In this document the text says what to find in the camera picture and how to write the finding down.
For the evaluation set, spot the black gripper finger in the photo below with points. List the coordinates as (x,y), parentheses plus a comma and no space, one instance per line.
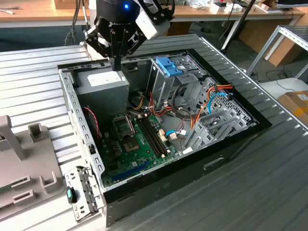
(124,43)
(92,39)

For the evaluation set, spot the grey metal disk bay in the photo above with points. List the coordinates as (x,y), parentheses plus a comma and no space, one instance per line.
(204,136)

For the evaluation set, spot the blue plastic drive latch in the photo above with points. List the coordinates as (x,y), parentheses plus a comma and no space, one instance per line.
(174,71)
(163,63)

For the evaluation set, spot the small cardboard box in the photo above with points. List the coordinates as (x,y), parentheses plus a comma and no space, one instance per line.
(179,29)

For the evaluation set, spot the grey metal drive cage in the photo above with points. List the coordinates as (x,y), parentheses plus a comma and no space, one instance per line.
(166,86)

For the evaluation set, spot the grey power supply unit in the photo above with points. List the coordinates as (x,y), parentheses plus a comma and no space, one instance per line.
(103,101)

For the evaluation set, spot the wooden desk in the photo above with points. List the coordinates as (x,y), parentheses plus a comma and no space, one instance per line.
(36,13)
(202,15)

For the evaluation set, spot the black RAM slot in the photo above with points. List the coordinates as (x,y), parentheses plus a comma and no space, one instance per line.
(155,137)
(149,137)
(158,137)
(152,137)

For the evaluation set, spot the small white box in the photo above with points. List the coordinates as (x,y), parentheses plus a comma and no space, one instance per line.
(216,9)
(237,7)

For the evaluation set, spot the CPU socket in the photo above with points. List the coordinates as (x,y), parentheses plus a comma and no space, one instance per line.
(131,145)

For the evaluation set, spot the green motherboard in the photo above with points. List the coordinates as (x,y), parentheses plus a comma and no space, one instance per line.
(144,154)

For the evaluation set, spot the white paper label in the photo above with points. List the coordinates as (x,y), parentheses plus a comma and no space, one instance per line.
(187,151)

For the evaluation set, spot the blue expansion slot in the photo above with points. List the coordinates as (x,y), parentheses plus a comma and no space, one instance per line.
(130,172)

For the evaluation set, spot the grey parts rack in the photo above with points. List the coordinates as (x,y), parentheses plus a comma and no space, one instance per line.
(36,158)

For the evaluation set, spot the black open PC case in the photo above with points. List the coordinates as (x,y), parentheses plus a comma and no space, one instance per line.
(168,183)

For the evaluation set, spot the white side table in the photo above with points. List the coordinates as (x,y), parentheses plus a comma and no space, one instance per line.
(272,89)

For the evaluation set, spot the black latch with teal tab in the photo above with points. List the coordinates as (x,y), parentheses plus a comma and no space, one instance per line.
(70,194)

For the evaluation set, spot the black monitor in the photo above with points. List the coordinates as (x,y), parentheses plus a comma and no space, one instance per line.
(287,3)

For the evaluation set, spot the green RAM stick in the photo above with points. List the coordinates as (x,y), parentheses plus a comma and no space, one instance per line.
(4,189)

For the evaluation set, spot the cardboard box with label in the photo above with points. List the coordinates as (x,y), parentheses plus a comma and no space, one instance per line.
(293,103)

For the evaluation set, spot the grey metal card bracket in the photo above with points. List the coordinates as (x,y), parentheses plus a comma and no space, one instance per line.
(86,190)

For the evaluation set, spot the grey metal shelf frame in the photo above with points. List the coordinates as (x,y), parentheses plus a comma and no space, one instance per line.
(296,36)

